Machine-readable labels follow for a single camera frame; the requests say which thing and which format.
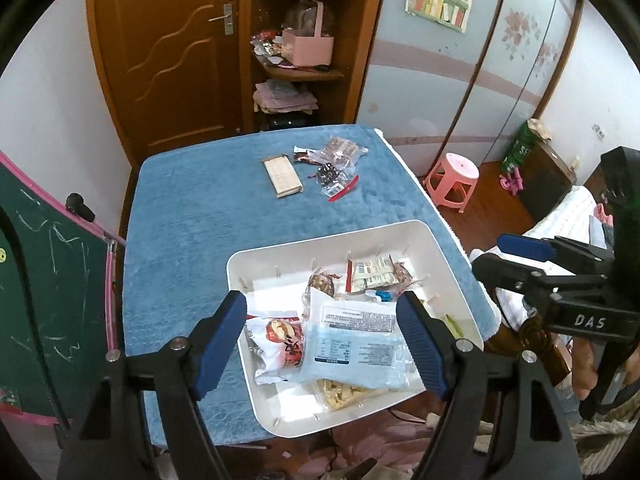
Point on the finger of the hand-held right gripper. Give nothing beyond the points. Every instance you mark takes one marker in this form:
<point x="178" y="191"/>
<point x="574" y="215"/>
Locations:
<point x="522" y="247"/>
<point x="505" y="272"/>

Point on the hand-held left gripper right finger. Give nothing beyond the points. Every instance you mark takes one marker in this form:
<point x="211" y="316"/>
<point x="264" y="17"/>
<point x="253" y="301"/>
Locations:
<point x="417" y="345"/>

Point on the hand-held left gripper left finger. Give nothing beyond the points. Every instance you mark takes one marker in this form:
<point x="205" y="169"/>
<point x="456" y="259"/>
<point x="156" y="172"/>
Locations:
<point x="225" y="340"/>

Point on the red white snack packet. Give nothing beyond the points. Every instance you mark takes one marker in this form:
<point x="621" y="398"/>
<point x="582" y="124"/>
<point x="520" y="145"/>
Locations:
<point x="370" y="272"/>
<point x="272" y="345"/>

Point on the light blue plastic packet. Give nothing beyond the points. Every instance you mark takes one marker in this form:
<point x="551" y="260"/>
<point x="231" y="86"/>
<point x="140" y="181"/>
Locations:
<point x="350" y="355"/>

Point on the clear packet yellow snacks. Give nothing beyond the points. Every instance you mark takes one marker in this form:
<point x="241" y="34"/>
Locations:
<point x="340" y="392"/>

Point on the white plastic tray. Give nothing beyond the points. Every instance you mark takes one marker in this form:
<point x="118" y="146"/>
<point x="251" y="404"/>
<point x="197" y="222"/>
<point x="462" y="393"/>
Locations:
<point x="400" y="240"/>

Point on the brown snack clear packet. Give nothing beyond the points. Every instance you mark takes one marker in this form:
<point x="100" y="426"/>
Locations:
<point x="320" y="282"/>

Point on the clear packet dark snacks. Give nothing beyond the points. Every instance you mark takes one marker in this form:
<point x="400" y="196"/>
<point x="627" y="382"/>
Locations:
<point x="327" y="175"/>

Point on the person's right hand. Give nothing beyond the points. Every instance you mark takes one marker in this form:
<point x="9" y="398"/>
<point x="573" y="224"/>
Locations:
<point x="582" y="365"/>

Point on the white patterned quilt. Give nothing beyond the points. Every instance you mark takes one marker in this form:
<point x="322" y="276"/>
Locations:
<point x="565" y="215"/>

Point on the pink toy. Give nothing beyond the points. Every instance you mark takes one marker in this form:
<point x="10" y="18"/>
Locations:
<point x="512" y="182"/>

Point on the dark wooden cabinet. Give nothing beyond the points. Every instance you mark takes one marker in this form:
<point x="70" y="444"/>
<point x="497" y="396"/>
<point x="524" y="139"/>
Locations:
<point x="545" y="185"/>

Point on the green bag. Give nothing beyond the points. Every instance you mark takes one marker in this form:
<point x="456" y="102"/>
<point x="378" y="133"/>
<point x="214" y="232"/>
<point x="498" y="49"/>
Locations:
<point x="517" y="152"/>

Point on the pink plastic stool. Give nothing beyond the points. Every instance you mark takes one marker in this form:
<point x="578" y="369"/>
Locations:
<point x="452" y="167"/>

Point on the pink floral cloth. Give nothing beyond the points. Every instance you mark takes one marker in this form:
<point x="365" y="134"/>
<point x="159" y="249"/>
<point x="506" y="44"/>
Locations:
<point x="380" y="445"/>

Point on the blue blanket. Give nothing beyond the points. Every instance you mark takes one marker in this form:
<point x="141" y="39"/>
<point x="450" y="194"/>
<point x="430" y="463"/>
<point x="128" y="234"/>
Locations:
<point x="200" y="220"/>

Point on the beige bar packet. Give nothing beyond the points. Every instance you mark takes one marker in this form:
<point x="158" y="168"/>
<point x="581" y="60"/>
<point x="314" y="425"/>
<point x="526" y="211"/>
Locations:
<point x="282" y="176"/>

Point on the sliding door wardrobe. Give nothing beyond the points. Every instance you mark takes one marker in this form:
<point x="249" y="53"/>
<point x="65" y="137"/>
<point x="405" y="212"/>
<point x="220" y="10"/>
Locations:
<point x="425" y="85"/>

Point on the black clamp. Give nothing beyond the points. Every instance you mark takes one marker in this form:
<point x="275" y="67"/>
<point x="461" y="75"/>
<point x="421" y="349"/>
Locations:
<point x="79" y="205"/>

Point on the dark red snack packet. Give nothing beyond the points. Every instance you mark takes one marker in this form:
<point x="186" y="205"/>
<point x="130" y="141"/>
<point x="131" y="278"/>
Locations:
<point x="302" y="156"/>

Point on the folded pink cloths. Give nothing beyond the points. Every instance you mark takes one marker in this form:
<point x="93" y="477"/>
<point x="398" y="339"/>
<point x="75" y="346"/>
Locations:
<point x="285" y="97"/>

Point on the wooden door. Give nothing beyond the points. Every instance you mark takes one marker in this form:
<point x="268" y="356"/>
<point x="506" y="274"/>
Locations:
<point x="165" y="85"/>

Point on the wooden corner shelf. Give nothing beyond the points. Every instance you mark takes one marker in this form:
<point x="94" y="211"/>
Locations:
<point x="367" y="20"/>

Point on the pink basket on shelf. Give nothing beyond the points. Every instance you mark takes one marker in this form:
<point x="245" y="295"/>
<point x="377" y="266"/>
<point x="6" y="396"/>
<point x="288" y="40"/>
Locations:
<point x="307" y="50"/>

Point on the pile of small packets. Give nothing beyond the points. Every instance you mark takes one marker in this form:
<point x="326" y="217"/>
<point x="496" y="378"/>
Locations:
<point x="265" y="42"/>

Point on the wooden bed frame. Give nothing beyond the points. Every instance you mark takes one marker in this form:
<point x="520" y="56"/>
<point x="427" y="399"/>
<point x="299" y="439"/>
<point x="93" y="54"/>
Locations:
<point x="530" y="350"/>

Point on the green chalkboard pink frame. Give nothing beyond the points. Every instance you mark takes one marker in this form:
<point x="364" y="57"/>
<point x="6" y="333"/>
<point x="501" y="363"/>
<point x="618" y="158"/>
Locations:
<point x="50" y="285"/>

